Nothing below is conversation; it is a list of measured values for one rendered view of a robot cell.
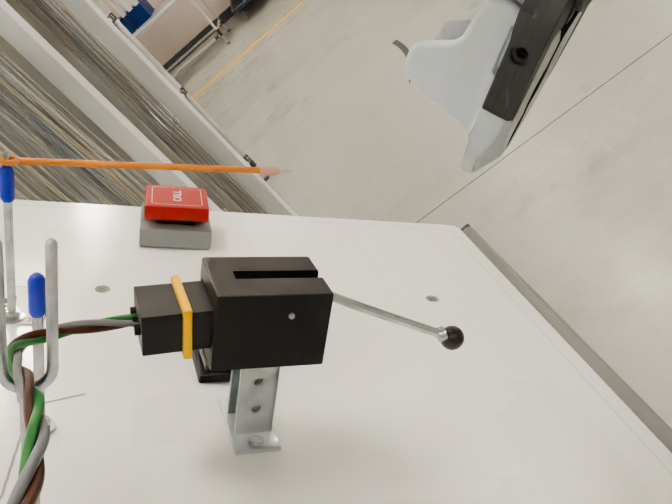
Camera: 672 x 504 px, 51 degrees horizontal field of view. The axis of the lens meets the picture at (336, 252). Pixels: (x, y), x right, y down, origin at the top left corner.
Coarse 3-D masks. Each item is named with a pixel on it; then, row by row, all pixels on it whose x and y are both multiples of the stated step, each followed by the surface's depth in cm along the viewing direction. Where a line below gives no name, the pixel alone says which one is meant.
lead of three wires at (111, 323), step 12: (60, 324) 31; (72, 324) 31; (84, 324) 32; (96, 324) 32; (108, 324) 32; (120, 324) 32; (132, 324) 32; (24, 336) 29; (36, 336) 29; (60, 336) 31; (12, 348) 26; (24, 348) 28; (12, 360) 25; (12, 372) 24
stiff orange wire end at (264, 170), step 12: (0, 156) 40; (12, 156) 40; (132, 168) 42; (144, 168) 42; (156, 168) 42; (168, 168) 43; (180, 168) 43; (192, 168) 43; (204, 168) 43; (216, 168) 44; (228, 168) 44; (240, 168) 44; (252, 168) 44; (264, 168) 45; (276, 168) 45
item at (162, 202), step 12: (156, 192) 57; (168, 192) 58; (180, 192) 58; (192, 192) 59; (204, 192) 59; (156, 204) 55; (168, 204) 55; (180, 204) 56; (192, 204) 56; (204, 204) 57; (144, 216) 55; (156, 216) 55; (168, 216) 55; (180, 216) 56; (192, 216) 56; (204, 216) 56
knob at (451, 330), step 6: (450, 330) 39; (456, 330) 39; (450, 336) 39; (456, 336) 39; (462, 336) 39; (444, 342) 39; (450, 342) 39; (456, 342) 39; (462, 342) 39; (450, 348) 39; (456, 348) 39
